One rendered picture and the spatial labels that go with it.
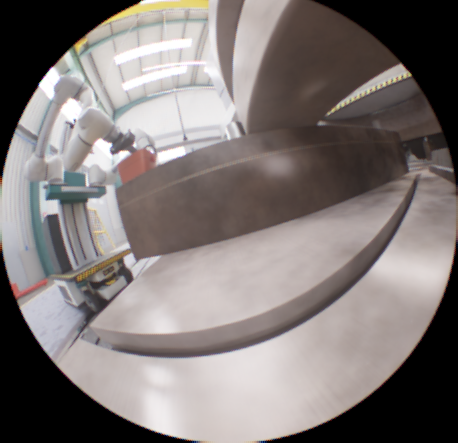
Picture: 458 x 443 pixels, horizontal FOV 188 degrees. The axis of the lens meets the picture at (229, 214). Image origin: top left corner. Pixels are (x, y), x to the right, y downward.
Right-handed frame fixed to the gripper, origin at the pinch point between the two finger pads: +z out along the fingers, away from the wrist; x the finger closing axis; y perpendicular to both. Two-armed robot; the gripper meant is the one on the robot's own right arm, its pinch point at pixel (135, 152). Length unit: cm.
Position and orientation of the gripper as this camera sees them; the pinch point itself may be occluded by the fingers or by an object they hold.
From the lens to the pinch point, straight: 83.3
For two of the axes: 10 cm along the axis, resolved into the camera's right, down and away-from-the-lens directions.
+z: 1.0, 1.1, 9.9
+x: -9.6, 2.8, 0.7
